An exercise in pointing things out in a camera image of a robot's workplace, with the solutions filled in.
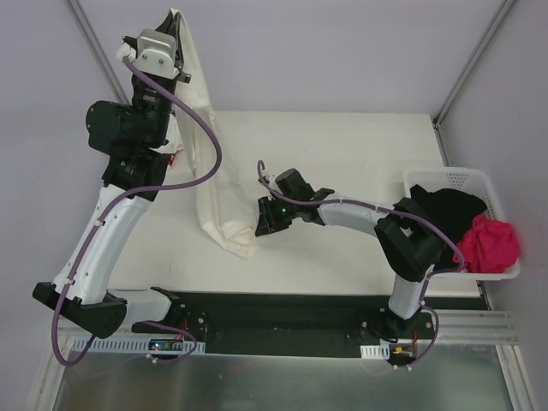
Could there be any left white cable duct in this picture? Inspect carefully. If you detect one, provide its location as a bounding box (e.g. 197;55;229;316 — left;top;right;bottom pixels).
88;337;206;355

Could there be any cream white t shirt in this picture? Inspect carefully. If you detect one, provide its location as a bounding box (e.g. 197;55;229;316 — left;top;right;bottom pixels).
164;6;260;261

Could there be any aluminium frame post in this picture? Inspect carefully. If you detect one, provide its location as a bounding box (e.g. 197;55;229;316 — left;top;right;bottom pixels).
65;0;129;104
432;0;519;130

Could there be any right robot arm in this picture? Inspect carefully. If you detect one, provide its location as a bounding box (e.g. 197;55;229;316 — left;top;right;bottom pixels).
255;161;444;338

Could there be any pink garment in basket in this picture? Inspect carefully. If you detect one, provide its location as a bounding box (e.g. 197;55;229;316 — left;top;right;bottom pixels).
457;214;521;274

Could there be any right aluminium frame post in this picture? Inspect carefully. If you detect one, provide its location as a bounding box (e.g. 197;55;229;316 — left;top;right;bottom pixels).
432;0;519;130

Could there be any white black patterned folded shirt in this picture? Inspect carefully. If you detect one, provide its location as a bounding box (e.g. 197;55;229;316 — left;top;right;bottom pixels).
156;114;184;155

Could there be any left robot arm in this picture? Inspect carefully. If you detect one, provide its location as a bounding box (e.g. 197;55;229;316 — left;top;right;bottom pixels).
33;11;220;339

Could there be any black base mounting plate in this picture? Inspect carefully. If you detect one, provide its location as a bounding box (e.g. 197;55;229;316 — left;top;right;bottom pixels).
130;290;436;359

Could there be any white cable duct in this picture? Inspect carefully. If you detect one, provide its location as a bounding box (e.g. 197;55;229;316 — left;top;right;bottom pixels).
360;344;390;360
88;337;206;355

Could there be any white plastic laundry basket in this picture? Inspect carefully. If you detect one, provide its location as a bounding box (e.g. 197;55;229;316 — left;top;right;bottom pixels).
402;167;522;283

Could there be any black garment in basket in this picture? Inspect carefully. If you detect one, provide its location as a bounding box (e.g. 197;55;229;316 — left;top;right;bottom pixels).
410;184;486;244

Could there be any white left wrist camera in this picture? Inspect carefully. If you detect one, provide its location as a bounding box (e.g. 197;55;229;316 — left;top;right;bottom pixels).
116;29;153;74

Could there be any left aluminium frame post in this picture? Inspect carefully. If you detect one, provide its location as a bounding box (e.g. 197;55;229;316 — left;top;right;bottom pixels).
65;0;129;104

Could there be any right white cable duct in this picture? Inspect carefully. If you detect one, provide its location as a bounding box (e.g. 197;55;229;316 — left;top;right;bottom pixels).
360;344;390;360

